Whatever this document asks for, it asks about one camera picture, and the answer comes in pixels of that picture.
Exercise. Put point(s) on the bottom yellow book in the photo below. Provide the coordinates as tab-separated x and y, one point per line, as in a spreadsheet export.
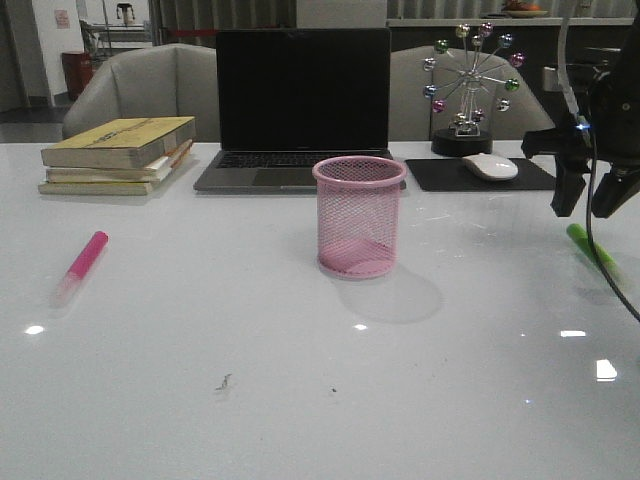
95	188

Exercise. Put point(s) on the black mouse pad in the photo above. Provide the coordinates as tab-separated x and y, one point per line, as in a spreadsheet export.
451	175

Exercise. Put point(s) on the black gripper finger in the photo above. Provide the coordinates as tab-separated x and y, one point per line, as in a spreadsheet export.
617	186
569	183

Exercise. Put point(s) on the green highlighter pen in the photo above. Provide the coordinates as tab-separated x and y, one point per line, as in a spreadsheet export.
593	252

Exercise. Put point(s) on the middle white book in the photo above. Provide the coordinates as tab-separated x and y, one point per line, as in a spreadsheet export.
155	171

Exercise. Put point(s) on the grey laptop black screen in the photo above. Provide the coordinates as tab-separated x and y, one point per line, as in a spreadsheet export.
289	98

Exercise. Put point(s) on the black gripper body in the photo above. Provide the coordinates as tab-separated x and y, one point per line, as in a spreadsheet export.
601	124

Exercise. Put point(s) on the white computer mouse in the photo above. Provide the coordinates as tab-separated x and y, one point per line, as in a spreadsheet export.
491	167

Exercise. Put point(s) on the pink highlighter pen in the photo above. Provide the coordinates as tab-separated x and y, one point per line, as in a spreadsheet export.
78	270

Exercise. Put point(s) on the fruit bowl on counter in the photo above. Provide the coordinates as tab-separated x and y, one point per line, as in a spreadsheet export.
522	9

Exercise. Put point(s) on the red bin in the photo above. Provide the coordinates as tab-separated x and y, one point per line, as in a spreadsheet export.
78	71

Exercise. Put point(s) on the top yellow book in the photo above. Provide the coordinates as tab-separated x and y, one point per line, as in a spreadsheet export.
122	143

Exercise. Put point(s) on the pink mesh pen holder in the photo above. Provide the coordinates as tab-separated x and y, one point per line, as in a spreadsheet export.
357	215

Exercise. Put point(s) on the grey armchair left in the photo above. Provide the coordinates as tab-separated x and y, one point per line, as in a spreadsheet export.
169	80

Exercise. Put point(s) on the ferris wheel desk toy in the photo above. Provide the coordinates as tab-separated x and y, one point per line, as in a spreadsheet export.
471	73

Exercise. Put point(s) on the yellow book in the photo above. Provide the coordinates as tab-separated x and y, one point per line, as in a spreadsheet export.
95	188
122	143

